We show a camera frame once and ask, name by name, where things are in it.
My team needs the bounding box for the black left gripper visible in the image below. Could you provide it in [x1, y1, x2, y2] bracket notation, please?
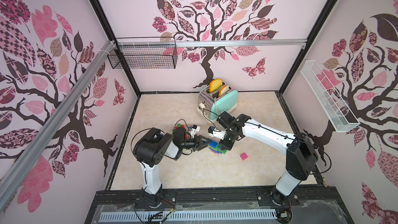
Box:
[180, 135, 211, 152]

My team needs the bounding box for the blue long lego brick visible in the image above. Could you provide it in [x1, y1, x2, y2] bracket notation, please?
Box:
[208, 141, 218, 151]

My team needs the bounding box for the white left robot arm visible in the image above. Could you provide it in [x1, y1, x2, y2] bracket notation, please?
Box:
[131, 127, 213, 207]

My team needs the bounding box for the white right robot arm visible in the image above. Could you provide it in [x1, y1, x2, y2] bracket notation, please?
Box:
[208, 112, 318, 206]

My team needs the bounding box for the pink lego brick lower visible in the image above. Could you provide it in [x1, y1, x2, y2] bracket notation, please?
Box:
[240, 152, 248, 161]

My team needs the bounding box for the mint and cream toaster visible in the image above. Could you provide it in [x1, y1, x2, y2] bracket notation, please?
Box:
[196, 86, 238, 122]

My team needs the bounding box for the toast slice right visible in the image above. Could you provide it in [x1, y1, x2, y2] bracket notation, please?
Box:
[218, 85, 231, 97]

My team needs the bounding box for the toast slice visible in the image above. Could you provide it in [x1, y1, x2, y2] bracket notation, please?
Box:
[209, 79, 223, 93]
[218, 85, 231, 97]

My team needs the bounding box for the toast slice left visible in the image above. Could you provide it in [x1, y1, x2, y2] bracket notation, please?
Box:
[209, 79, 223, 93]

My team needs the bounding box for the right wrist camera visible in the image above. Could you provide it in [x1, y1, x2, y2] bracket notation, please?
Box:
[208, 126, 226, 140]

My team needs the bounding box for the black wire basket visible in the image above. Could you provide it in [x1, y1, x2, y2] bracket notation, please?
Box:
[108, 35, 178, 69]

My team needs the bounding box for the white slotted cable duct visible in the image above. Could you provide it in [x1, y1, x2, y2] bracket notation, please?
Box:
[97, 209, 277, 224]

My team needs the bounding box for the aluminium rail back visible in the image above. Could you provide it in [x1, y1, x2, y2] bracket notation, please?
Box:
[118, 39, 307, 48]

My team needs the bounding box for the aluminium rail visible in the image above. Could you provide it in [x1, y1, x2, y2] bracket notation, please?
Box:
[118, 39, 307, 48]
[1, 40, 116, 211]

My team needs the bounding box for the white wire shelf basket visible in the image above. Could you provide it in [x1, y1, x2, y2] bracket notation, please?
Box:
[301, 60, 360, 132]

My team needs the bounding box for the aluminium rail left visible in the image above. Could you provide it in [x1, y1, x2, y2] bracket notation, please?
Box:
[1, 40, 116, 211]

